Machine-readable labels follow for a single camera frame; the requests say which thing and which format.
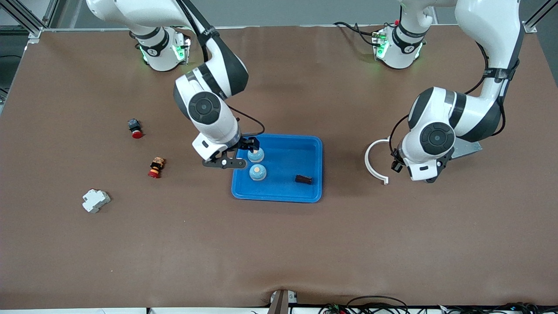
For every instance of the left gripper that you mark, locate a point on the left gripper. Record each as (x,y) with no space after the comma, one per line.
(396,165)

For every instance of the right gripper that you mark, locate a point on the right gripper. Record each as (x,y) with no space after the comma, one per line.
(245,143)

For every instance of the blue dome bell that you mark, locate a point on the blue dome bell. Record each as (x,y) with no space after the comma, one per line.
(256,155)
(257,173)

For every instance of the dark brown cylindrical capacitor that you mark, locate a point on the dark brown cylindrical capacitor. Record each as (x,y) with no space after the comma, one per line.
(304,179)

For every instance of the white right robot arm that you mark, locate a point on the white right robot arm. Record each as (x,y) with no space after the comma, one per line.
(218,74)

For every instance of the metal power supply box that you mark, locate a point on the metal power supply box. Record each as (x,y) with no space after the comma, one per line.
(468,148)

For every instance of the blue plastic tray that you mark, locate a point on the blue plastic tray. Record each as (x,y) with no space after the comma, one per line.
(287,192)

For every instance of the white curved plastic clip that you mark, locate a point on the white curved plastic clip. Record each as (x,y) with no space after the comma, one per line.
(367,163)

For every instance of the red mushroom push button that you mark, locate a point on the red mushroom push button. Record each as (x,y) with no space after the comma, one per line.
(135,128)

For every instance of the white circuit breaker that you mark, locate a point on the white circuit breaker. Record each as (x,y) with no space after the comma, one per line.
(95,200)

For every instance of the grey metal table bracket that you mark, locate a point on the grey metal table bracket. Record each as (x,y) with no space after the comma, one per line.
(281,303)

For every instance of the aluminium frame strut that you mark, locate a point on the aluminium frame strut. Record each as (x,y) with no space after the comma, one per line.
(26,19)
(529,27)

